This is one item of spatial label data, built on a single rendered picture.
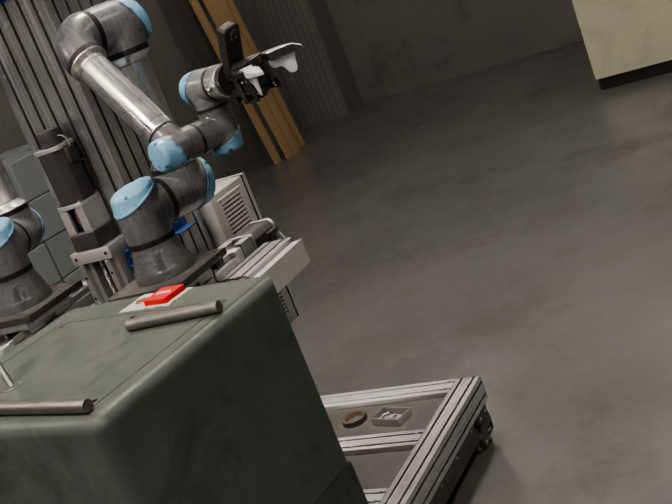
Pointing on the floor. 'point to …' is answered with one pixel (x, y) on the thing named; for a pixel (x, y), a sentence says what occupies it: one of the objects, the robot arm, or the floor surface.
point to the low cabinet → (626, 38)
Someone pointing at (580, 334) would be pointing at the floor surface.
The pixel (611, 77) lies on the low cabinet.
